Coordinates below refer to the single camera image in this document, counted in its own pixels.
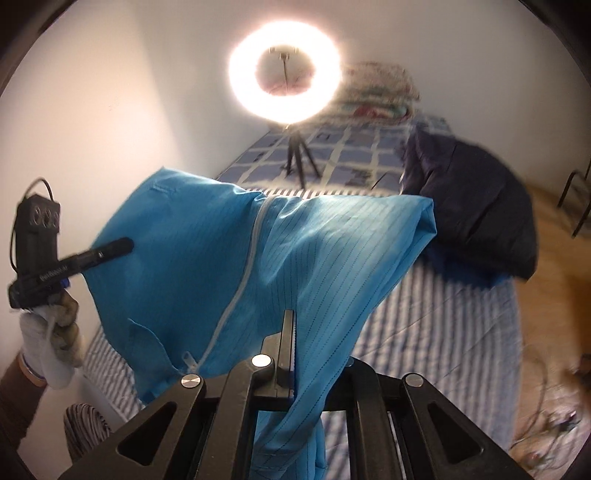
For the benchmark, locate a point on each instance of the black tripod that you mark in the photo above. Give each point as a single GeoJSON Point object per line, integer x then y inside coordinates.
{"type": "Point", "coordinates": [295, 152]}

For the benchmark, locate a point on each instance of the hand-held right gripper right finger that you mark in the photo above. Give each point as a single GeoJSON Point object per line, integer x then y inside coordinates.
{"type": "Point", "coordinates": [364, 387]}

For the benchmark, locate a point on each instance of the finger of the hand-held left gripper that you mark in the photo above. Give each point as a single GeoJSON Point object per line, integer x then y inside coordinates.
{"type": "Point", "coordinates": [101, 254]}

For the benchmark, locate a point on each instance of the person's striped clothing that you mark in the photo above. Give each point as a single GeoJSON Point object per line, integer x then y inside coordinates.
{"type": "Point", "coordinates": [85, 429]}

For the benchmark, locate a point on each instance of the blue jacket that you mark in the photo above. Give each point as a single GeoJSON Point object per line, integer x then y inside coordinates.
{"type": "Point", "coordinates": [300, 258]}

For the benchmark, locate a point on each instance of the person's left hand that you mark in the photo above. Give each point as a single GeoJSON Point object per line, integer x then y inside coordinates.
{"type": "Point", "coordinates": [46, 355]}

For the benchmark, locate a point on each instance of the black metal clothes rack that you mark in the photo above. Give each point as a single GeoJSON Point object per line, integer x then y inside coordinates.
{"type": "Point", "coordinates": [564, 189]}

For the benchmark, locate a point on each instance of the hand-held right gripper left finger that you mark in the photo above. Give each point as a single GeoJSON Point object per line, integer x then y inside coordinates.
{"type": "Point", "coordinates": [287, 360]}

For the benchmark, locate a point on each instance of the floral folded quilt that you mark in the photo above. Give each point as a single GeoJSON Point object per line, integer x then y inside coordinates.
{"type": "Point", "coordinates": [383, 106]}

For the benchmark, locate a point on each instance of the person's left forearm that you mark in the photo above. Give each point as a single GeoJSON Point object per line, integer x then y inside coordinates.
{"type": "Point", "coordinates": [18, 406]}

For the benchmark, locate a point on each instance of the dark navy puffer jacket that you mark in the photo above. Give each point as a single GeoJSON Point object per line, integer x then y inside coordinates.
{"type": "Point", "coordinates": [475, 203]}

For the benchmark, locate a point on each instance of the blue folded garment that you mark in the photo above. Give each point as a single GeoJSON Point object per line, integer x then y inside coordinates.
{"type": "Point", "coordinates": [461, 272]}

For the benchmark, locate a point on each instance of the striped bed sheet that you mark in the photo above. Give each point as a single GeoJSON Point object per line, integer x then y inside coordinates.
{"type": "Point", "coordinates": [438, 350]}

